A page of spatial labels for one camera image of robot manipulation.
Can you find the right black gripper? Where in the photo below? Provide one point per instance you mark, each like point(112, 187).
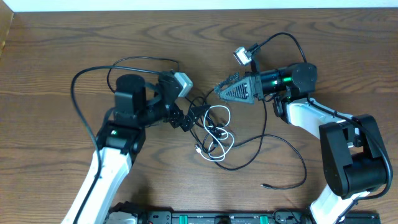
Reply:
point(252, 84)

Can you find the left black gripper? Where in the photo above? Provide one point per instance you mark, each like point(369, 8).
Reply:
point(178, 119)

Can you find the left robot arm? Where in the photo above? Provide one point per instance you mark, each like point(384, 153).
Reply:
point(138, 104)

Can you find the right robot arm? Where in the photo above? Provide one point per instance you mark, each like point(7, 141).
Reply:
point(356, 164)

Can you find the cardboard side panel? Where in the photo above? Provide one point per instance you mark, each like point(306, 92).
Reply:
point(6, 17)

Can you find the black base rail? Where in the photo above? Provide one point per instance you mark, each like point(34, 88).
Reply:
point(128, 212)

